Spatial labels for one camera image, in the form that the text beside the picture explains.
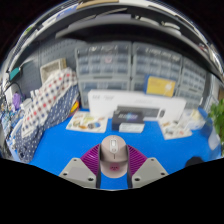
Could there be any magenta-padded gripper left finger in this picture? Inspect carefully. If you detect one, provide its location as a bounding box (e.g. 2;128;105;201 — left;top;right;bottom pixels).
58;143;102;189

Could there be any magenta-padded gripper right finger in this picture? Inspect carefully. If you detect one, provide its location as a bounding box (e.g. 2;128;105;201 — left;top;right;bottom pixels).
125;143;169;189

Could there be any beige pink computer mouse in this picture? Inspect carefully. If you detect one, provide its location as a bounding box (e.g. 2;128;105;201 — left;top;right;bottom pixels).
99;134;129;179

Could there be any illustrated picture card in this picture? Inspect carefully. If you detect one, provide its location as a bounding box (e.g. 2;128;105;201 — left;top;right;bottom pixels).
65;110;109;134
159;119;194;141

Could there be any small black product box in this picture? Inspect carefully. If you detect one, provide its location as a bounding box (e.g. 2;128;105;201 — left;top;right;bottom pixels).
111;109;146;134

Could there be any navy polka dot cloth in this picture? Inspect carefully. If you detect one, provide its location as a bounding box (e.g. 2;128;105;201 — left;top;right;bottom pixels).
13;84;81;164

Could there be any long white keyboard box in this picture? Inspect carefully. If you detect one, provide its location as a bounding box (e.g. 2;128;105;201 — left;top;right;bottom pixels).
87;89;187;122

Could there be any white disposable glove box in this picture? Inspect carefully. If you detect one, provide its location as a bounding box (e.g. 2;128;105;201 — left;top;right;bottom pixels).
181;109;206;131

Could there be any grey small-parts drawer cabinet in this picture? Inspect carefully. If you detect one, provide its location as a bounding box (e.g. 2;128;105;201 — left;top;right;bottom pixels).
174;86;206;109
130;78;148;93
74;41;133;78
179;58;208;94
77;74;132;109
131;41;184;83

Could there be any red blue checkered cloth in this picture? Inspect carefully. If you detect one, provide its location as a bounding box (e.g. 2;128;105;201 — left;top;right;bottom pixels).
20;68;79;134

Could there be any yellow and blue box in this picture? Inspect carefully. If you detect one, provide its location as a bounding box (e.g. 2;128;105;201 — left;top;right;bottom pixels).
144;75;177;98

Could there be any green plant in white pot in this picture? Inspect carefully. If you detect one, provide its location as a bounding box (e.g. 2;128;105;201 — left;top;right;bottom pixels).
208;98;224;154

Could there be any white woven basket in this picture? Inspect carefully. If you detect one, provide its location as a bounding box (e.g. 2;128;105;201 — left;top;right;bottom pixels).
39;58;68;84

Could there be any dark overhead shelf unit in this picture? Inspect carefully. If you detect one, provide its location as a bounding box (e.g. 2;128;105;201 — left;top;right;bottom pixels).
54;13;201;44

